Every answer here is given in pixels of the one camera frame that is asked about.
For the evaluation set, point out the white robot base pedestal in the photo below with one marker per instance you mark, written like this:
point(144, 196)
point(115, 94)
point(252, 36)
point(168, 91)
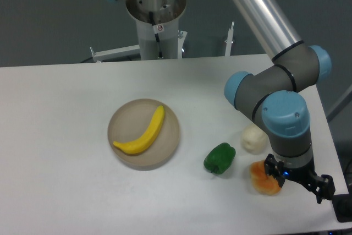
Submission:
point(157, 24)

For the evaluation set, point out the white left metal bracket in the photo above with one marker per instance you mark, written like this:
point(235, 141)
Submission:
point(116, 54)

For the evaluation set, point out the white metal bracket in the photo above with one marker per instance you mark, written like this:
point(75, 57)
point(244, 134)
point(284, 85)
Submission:
point(116, 54)
point(229, 40)

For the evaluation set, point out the white right metal bracket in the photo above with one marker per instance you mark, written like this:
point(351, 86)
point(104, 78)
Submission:
point(229, 40)

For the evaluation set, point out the green toy bell pepper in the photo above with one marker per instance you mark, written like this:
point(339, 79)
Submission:
point(220, 158)

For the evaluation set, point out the white toy garlic bulb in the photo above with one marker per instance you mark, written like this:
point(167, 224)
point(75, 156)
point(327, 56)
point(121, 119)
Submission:
point(253, 139)

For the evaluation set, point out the yellow toy banana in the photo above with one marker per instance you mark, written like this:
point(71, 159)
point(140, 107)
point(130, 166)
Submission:
point(142, 143)

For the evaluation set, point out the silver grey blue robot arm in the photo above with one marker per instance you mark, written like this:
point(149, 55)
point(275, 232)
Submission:
point(270, 99)

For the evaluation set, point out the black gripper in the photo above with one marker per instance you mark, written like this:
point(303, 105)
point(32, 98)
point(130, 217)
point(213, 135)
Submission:
point(321, 186)

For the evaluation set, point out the beige round plate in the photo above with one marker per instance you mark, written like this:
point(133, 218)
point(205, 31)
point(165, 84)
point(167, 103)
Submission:
point(131, 120)

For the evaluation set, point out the orange toy croissant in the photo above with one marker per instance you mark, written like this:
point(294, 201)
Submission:
point(263, 183)

